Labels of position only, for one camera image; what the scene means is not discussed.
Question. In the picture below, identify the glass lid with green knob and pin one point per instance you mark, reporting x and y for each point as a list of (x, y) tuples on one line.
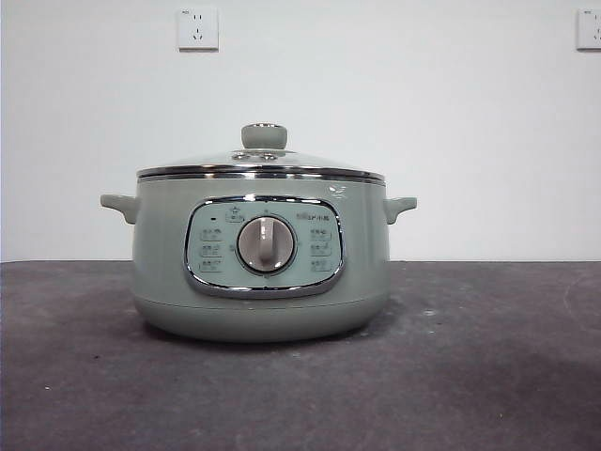
[(263, 136)]

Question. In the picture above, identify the pale green electric cooking pot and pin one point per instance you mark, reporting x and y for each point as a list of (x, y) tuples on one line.
[(157, 244)]

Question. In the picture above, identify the white wall socket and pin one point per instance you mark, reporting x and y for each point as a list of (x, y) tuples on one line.
[(197, 29), (590, 29)]

